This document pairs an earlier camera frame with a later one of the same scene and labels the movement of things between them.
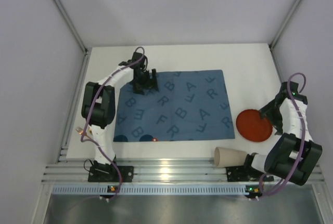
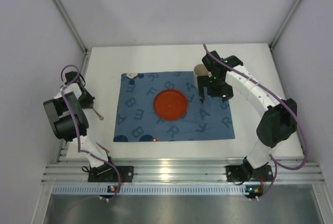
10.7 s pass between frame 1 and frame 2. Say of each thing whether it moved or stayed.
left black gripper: moved
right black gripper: moved
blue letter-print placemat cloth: stayed
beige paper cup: moved
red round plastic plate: moved
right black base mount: stayed
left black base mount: stayed
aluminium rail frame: stayed
